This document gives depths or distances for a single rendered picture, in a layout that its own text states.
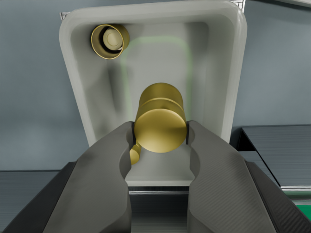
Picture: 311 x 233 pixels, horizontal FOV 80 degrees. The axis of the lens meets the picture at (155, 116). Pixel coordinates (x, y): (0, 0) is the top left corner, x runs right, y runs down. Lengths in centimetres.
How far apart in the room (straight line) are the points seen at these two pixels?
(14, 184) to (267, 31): 49
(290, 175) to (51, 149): 39
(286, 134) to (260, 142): 5
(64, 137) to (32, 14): 20
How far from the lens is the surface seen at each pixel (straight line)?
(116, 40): 25
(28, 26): 33
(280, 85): 34
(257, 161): 28
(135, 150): 28
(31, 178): 46
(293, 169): 29
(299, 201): 28
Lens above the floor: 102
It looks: 61 degrees down
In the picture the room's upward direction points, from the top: 175 degrees counter-clockwise
